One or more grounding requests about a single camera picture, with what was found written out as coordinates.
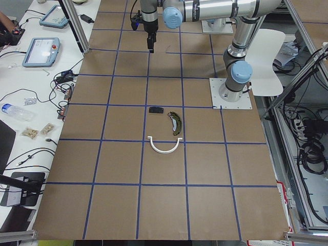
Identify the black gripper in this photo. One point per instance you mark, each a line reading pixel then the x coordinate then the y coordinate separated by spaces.
pixel 149 27

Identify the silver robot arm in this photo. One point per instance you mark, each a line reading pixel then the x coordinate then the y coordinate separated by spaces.
pixel 222 26
pixel 247 14

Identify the black power adapter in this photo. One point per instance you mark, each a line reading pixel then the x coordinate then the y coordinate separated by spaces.
pixel 86 18

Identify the black brake pad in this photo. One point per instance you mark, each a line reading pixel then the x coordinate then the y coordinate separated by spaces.
pixel 156 110

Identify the olive green brake shoe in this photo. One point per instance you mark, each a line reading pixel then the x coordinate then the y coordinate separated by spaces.
pixel 176 121

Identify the far blue teach pendant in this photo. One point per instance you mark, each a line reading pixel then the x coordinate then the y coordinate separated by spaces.
pixel 55 18

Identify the blue teach pendant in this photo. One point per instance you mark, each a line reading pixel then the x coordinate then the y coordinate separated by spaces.
pixel 42 52
pixel 55 18

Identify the near blue teach pendant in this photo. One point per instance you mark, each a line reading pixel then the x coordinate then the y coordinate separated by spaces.
pixel 42 52

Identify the white plastic chair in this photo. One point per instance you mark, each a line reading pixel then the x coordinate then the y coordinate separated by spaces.
pixel 261 54

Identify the bag of small parts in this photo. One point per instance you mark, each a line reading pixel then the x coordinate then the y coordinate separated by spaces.
pixel 30 133
pixel 47 129

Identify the clear plastic water bottle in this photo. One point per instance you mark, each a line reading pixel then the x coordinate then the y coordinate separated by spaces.
pixel 17 112

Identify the black monitor stand base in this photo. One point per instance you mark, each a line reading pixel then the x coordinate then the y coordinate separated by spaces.
pixel 22 188

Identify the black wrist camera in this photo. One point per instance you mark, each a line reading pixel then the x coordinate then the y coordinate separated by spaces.
pixel 136 20

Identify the aluminium frame post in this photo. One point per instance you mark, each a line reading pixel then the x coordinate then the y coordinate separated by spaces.
pixel 75 25

